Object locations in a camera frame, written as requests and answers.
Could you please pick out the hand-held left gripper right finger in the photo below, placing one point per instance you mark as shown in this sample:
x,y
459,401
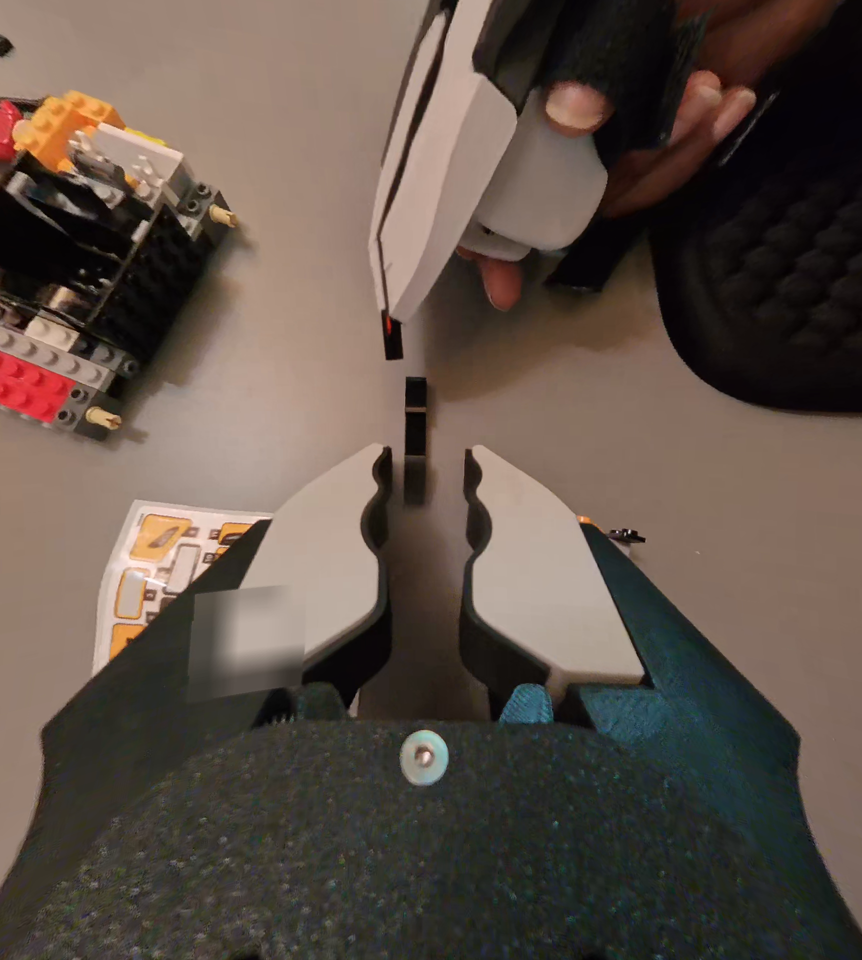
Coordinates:
x,y
543,585

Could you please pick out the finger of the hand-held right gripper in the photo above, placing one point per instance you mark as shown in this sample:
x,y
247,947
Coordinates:
x,y
384,225
453,172

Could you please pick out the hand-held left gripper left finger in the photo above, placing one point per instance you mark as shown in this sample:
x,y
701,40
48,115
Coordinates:
x,y
326,540

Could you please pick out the orange and black brick assembly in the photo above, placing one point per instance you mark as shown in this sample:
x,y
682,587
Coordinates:
x,y
626,535

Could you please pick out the black tile with red mark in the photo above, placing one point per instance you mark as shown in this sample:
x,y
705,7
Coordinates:
x,y
394,341

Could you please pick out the black rectangular brick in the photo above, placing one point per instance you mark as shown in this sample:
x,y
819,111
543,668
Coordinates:
x,y
416,420

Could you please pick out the orange and black sticker sheet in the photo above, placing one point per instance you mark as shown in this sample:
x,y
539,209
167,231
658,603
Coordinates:
x,y
146,570

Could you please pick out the grey desk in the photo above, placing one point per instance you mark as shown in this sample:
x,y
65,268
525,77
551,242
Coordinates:
x,y
626,450

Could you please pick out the person's right hand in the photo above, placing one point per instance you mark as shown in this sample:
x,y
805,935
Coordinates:
x,y
701,105

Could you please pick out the black brick car chassis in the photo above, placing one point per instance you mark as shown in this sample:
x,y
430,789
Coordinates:
x,y
86,262

